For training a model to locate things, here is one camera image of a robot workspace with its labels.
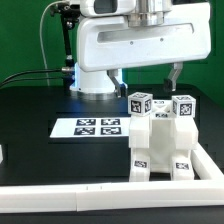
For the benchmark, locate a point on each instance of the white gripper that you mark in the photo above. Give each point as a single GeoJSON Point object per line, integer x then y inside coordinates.
{"type": "Point", "coordinates": [107, 43]}

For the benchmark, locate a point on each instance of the white tagged cube nut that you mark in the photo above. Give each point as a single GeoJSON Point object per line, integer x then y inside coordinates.
{"type": "Point", "coordinates": [183, 106]}
{"type": "Point", "coordinates": [140, 103]}

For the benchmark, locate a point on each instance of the white chair seat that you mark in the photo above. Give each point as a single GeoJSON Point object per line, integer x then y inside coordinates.
{"type": "Point", "coordinates": [162, 136]}

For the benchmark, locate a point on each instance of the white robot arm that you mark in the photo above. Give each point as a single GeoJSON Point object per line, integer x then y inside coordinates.
{"type": "Point", "coordinates": [146, 13]}

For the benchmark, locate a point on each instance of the white L-shaped fence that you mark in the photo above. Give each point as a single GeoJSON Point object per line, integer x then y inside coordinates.
{"type": "Point", "coordinates": [207, 190]}

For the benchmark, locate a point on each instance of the white marker base plate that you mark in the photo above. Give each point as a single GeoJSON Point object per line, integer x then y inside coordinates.
{"type": "Point", "coordinates": [90, 127]}

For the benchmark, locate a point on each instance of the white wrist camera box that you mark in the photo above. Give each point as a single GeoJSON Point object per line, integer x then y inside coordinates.
{"type": "Point", "coordinates": [91, 8]}

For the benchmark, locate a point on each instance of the black camera on stand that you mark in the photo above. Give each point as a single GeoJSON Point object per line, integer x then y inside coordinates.
{"type": "Point", "coordinates": [69, 16]}

